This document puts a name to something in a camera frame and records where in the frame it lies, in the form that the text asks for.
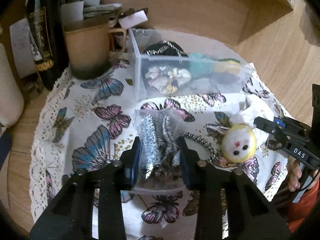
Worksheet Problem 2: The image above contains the white drawstring pouch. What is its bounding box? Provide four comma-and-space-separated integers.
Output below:
229, 95, 274, 146

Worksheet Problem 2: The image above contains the silver glitter item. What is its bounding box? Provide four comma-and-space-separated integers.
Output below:
133, 108, 184, 194

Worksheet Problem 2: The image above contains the yellow green sponge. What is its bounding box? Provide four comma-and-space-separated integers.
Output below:
213, 59, 241, 75

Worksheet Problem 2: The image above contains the black embroidered cap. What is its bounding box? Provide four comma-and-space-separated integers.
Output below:
143, 40, 188, 57

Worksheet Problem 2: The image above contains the right hand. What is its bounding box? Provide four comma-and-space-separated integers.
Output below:
286, 160, 320, 193

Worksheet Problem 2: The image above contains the butterfly print cloth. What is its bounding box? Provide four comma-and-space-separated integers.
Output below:
29, 60, 291, 239

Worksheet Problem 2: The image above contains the green cloth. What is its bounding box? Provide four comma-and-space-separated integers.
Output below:
189, 53, 214, 79

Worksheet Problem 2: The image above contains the clear plastic box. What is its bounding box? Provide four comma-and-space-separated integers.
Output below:
127, 28, 255, 101

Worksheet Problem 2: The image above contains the wooden shelf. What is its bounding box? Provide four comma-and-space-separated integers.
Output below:
104, 0, 293, 46

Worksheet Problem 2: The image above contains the tan ceramic mug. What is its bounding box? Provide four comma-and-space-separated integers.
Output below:
64, 15, 127, 80

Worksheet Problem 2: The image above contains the beige cylinder object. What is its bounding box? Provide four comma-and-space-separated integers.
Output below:
0, 44, 24, 127

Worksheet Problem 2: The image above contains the white card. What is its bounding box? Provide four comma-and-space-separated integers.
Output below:
118, 10, 148, 29

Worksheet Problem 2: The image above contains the stack of newspapers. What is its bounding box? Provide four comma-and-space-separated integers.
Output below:
61, 0, 123, 27

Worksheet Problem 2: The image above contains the dark wine bottle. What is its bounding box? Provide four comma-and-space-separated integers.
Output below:
25, 0, 69, 90

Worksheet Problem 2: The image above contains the black white braided cord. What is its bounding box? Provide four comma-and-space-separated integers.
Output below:
184, 132, 221, 163

